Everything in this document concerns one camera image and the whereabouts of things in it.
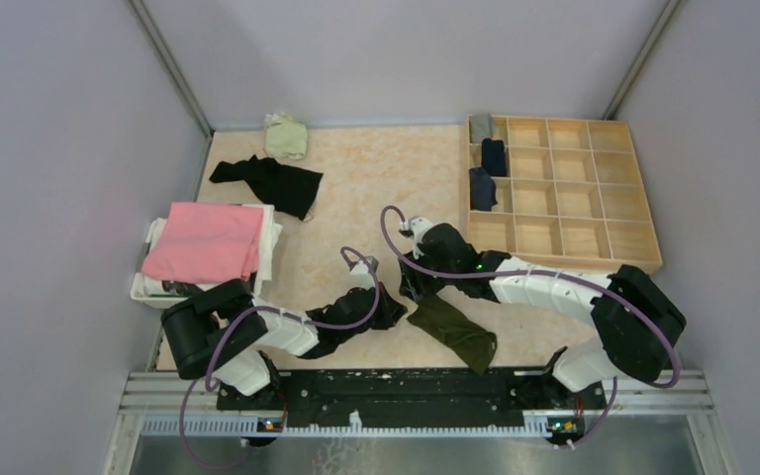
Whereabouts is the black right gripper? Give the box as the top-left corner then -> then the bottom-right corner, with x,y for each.
399,244 -> 459,302

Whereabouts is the dark green underwear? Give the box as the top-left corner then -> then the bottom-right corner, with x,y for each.
408,295 -> 498,375

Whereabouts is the navy underwear cream waistband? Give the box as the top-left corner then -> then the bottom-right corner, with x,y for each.
468,167 -> 498,212

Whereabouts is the navy orange underwear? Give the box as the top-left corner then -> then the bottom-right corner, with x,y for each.
481,138 -> 509,177

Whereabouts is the grey underwear white waistband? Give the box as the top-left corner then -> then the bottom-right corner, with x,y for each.
468,113 -> 496,144

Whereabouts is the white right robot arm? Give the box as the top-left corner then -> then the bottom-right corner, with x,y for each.
399,218 -> 687,408

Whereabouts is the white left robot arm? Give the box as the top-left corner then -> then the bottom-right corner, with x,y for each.
160,279 -> 407,410

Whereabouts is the black underwear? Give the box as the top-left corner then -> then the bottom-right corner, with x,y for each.
209,155 -> 324,221

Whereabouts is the light green underwear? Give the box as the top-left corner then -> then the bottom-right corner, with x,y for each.
264,113 -> 309,160

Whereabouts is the white folded cloth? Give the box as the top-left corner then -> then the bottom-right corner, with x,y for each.
141,204 -> 276,297

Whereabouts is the wooden compartment tray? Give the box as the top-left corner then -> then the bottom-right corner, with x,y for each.
462,115 -> 663,273

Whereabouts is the pink folded cloth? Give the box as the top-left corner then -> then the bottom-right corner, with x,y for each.
142,202 -> 264,284

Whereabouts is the white perforated plastic basket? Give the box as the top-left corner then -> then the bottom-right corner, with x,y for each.
130,219 -> 270,311

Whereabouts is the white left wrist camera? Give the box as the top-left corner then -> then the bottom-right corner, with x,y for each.
349,256 -> 378,290

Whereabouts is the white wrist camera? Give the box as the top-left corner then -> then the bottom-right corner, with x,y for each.
399,217 -> 433,243
349,256 -> 378,290

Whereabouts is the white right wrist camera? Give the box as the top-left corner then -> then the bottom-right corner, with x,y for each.
399,217 -> 433,243

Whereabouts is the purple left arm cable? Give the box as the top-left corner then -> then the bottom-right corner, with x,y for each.
178,245 -> 381,472

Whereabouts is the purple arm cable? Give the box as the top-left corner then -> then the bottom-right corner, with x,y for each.
379,205 -> 683,450
178,245 -> 381,472

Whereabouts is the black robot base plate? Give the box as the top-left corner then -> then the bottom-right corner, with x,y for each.
217,367 -> 607,428

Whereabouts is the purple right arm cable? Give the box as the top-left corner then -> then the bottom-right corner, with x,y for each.
379,205 -> 683,450

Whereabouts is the aluminium frame rail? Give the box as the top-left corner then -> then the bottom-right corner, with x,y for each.
104,367 -> 739,474

